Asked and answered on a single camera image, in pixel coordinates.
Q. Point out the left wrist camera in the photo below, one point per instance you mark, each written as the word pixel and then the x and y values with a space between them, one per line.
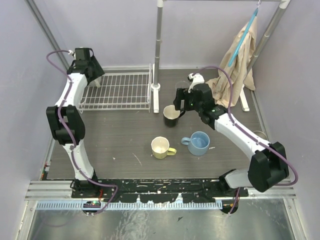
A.
pixel 81 53

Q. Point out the yellow mug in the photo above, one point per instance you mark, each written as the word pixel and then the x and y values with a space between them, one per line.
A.
pixel 160 147

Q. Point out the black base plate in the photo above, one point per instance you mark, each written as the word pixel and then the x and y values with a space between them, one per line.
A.
pixel 154 190

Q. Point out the black mug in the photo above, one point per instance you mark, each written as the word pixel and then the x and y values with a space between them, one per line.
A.
pixel 170 116

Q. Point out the steel cup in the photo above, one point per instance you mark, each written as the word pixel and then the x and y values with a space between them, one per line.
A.
pixel 260 134

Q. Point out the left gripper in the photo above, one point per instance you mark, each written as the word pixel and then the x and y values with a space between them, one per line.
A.
pixel 97 72

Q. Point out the beige cloth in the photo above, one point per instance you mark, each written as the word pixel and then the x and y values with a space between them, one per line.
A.
pixel 237 72

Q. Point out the white wire dish rack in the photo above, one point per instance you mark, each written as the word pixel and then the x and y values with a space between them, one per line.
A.
pixel 120 90

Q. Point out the blue mug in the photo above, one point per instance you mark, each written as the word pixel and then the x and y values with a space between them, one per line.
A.
pixel 197 144

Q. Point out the metal clothes rack frame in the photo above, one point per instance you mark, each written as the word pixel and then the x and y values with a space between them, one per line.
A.
pixel 155 85

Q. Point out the blue cable duct strip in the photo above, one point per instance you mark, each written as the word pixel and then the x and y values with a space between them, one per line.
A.
pixel 83 205

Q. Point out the clear plastic cup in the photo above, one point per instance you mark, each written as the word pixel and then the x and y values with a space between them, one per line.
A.
pixel 182 84

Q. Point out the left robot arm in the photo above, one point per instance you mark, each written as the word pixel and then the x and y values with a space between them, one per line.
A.
pixel 65 121

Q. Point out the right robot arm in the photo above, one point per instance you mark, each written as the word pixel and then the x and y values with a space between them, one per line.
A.
pixel 267 166

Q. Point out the blue clothes hanger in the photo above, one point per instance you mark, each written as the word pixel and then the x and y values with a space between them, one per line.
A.
pixel 242 38

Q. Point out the white speckled mug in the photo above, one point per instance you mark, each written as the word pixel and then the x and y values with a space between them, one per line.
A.
pixel 97 82

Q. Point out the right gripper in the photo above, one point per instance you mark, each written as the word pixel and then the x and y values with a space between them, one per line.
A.
pixel 183 94

